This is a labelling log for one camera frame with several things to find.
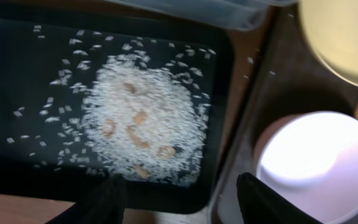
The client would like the black waste tray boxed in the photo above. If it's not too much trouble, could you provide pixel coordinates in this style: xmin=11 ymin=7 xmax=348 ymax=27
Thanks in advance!
xmin=0 ymin=16 xmax=234 ymax=214

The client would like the dark brown serving tray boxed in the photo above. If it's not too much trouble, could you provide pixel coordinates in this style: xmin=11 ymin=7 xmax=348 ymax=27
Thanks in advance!
xmin=208 ymin=7 xmax=358 ymax=223

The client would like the yellow plate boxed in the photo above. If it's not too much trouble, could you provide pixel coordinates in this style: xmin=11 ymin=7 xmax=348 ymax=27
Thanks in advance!
xmin=298 ymin=0 xmax=358 ymax=86

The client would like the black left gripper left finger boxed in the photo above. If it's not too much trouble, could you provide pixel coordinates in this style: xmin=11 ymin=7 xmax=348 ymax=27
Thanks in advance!
xmin=47 ymin=174 xmax=126 ymax=224

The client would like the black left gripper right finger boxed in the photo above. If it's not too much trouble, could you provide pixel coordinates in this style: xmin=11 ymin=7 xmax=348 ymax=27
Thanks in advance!
xmin=236 ymin=172 xmax=321 ymax=224

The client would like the clear plastic waste bin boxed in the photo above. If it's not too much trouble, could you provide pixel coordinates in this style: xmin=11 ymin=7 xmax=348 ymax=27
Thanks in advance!
xmin=107 ymin=0 xmax=297 ymax=31

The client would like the rice food scraps pile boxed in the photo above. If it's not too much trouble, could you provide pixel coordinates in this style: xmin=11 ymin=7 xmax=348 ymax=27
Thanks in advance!
xmin=0 ymin=24 xmax=217 ymax=187

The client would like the pink white bowl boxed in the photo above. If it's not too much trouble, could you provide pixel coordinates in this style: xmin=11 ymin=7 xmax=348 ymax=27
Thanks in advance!
xmin=253 ymin=111 xmax=358 ymax=223

